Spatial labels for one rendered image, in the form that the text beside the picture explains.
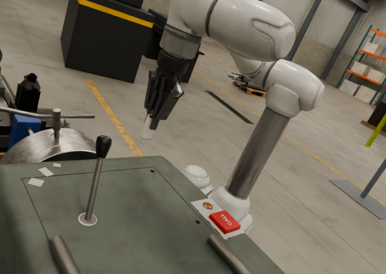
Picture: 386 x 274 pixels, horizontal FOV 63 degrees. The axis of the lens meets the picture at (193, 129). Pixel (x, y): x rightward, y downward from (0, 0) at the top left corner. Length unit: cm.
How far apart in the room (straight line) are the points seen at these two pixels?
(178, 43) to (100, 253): 46
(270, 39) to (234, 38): 7
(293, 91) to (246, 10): 55
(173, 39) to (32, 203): 45
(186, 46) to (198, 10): 9
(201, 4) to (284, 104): 58
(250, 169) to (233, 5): 73
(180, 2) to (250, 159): 70
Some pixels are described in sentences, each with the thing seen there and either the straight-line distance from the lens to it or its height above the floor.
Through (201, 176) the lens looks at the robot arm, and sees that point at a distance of 136.
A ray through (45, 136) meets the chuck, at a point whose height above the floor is 123.
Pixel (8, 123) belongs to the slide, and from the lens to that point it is 157.
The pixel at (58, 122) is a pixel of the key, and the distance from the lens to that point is 94.
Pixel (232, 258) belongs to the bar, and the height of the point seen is 128.
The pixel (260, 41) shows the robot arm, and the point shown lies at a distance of 64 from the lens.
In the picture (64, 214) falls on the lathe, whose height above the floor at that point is 125.
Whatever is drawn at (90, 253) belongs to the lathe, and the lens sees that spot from 62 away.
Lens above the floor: 170
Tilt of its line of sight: 20 degrees down
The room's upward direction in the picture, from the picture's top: 22 degrees clockwise
